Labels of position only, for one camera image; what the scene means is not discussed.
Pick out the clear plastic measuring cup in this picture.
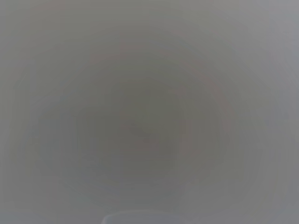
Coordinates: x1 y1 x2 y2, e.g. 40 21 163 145
101 210 185 224

